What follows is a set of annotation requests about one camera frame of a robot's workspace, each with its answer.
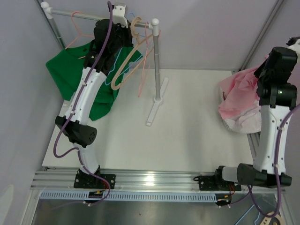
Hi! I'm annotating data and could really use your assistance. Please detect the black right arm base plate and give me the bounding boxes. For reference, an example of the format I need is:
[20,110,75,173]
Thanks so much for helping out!
[193,175,241,191]

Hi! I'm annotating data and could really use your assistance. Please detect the wooden hanger on floor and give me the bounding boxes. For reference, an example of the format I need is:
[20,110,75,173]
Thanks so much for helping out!
[259,211,285,225]

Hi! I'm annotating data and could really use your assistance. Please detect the green t shirt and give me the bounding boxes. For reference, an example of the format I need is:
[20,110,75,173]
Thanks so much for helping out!
[45,41,143,121]

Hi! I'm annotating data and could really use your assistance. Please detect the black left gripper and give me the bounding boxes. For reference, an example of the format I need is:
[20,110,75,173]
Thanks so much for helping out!
[110,20,135,55]

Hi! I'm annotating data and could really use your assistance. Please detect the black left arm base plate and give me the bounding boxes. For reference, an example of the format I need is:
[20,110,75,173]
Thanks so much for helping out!
[74,173,116,189]

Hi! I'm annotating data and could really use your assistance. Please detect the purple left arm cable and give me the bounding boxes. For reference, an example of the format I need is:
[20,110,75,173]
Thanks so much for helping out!
[53,0,113,207]

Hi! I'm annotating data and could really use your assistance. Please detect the silver white clothes rack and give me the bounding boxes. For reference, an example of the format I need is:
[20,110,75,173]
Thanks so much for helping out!
[38,0,169,127]

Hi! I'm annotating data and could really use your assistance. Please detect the blue hanger on floor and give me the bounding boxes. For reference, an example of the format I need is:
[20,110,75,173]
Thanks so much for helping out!
[234,204,261,225]

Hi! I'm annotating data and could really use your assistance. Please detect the aluminium rail frame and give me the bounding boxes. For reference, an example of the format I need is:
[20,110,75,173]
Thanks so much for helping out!
[30,166,286,194]

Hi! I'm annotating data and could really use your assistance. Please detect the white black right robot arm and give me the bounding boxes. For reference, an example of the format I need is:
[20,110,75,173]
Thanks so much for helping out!
[213,45,300,190]

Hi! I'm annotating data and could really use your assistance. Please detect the beige wooden hanger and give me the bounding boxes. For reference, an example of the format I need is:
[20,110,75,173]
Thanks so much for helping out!
[110,16,155,91]

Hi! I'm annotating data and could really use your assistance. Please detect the white slotted cable duct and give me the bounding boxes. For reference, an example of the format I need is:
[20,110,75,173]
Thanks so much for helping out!
[40,190,221,203]

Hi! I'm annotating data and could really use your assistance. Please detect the white perforated plastic basket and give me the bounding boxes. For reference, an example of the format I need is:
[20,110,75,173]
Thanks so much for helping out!
[219,88,235,132]

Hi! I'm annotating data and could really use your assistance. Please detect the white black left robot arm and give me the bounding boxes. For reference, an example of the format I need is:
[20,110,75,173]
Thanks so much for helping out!
[55,19,132,188]

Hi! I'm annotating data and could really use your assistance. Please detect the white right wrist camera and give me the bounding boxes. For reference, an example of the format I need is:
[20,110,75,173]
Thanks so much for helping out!
[286,37,300,52]

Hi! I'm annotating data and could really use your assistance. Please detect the pink hanger with green shirt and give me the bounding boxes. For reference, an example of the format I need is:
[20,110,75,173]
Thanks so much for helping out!
[65,11,94,59]

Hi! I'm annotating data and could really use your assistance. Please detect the white t shirt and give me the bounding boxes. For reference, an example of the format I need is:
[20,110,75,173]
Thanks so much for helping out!
[223,110,262,134]

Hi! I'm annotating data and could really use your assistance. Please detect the pink t shirt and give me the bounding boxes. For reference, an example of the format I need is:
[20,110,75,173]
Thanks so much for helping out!
[218,66,259,119]

